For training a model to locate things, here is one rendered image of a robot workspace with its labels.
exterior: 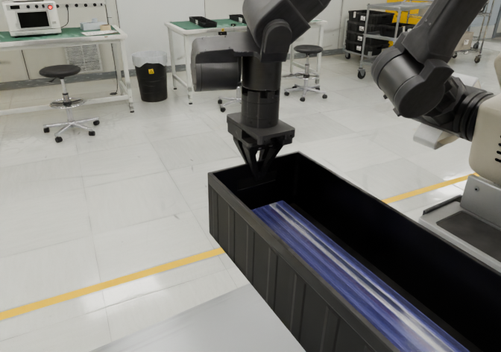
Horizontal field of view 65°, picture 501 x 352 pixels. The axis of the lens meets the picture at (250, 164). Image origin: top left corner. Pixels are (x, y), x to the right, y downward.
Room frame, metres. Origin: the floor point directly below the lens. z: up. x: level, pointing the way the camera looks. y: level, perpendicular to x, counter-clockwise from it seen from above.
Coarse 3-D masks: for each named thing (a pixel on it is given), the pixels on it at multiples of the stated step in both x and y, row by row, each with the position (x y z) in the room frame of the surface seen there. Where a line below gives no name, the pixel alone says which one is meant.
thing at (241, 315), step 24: (240, 288) 0.61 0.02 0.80; (192, 312) 0.55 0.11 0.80; (216, 312) 0.55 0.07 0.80; (240, 312) 0.55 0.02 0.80; (264, 312) 0.55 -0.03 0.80; (144, 336) 0.49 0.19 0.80; (168, 336) 0.49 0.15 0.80; (192, 336) 0.49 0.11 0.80; (216, 336) 0.49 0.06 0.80; (240, 336) 0.49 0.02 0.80; (264, 336) 0.49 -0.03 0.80; (288, 336) 0.49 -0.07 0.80
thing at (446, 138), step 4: (476, 84) 0.68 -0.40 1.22; (480, 84) 0.69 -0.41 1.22; (480, 88) 0.67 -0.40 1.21; (488, 92) 0.69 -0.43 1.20; (492, 92) 0.69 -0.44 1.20; (444, 132) 0.65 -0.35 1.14; (440, 136) 0.65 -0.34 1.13; (444, 136) 0.65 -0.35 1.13; (448, 136) 0.64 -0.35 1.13; (452, 136) 0.64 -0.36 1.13; (456, 136) 0.64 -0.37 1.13; (440, 140) 0.65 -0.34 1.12; (444, 140) 0.65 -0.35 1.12; (448, 140) 0.65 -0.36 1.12; (452, 140) 0.66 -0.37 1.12
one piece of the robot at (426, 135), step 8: (464, 80) 0.70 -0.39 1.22; (472, 80) 0.69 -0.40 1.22; (424, 128) 0.68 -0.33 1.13; (432, 128) 0.67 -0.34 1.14; (416, 136) 0.68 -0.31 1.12; (424, 136) 0.67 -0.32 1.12; (432, 136) 0.66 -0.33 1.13; (424, 144) 0.67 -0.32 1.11; (432, 144) 0.65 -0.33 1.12; (440, 144) 0.65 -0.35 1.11
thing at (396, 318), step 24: (264, 216) 0.50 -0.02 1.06; (288, 216) 0.50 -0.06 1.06; (288, 240) 0.44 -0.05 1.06; (312, 240) 0.44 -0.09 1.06; (312, 264) 0.39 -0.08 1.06; (336, 264) 0.39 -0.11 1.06; (360, 264) 0.39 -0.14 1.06; (336, 288) 0.35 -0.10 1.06; (360, 288) 0.35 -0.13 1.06; (384, 288) 0.35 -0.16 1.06; (360, 312) 0.31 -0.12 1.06; (384, 312) 0.31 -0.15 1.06; (408, 312) 0.31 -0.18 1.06; (408, 336) 0.28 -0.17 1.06; (432, 336) 0.28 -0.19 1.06
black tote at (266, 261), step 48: (240, 192) 0.54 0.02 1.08; (288, 192) 0.59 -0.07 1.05; (336, 192) 0.51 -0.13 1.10; (240, 240) 0.43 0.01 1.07; (336, 240) 0.49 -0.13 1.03; (384, 240) 0.42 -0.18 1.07; (432, 240) 0.37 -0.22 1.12; (288, 288) 0.33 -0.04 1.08; (432, 288) 0.35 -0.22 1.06; (480, 288) 0.31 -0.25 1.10; (336, 336) 0.26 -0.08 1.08; (384, 336) 0.23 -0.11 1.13; (480, 336) 0.30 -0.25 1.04
